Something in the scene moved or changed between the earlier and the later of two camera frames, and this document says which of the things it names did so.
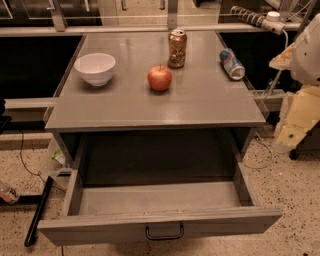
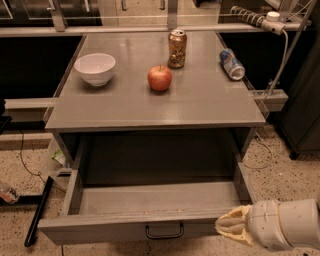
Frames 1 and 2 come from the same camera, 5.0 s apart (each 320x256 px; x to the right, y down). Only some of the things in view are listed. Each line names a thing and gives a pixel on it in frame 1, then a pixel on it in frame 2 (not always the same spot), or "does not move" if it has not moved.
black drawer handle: (182, 232) does not move
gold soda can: (177, 44) does not move
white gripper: (307, 58) → (265, 224)
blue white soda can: (234, 69) does not move
